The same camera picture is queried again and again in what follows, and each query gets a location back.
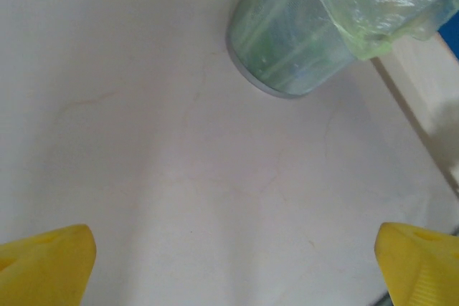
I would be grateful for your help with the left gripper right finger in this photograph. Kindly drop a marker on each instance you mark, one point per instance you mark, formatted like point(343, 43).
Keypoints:
point(423, 270)

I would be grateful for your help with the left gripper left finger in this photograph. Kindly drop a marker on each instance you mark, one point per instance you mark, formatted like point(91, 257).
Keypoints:
point(43, 270)

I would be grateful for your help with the grey mesh waste bin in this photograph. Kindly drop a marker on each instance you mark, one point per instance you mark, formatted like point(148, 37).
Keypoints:
point(287, 33)

